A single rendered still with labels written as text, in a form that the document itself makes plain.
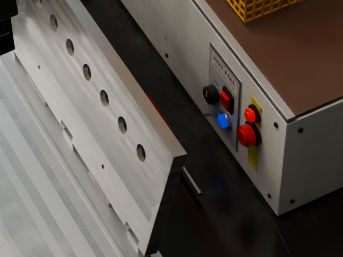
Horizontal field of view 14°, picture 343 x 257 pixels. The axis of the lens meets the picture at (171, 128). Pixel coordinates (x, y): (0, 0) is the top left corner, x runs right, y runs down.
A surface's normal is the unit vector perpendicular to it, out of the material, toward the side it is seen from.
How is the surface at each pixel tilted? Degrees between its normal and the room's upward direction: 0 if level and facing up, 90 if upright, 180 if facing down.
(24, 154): 0
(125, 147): 76
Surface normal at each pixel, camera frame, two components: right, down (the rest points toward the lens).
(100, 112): -0.86, 0.20
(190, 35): -0.88, 0.36
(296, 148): 0.47, 0.68
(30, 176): 0.00, -0.64
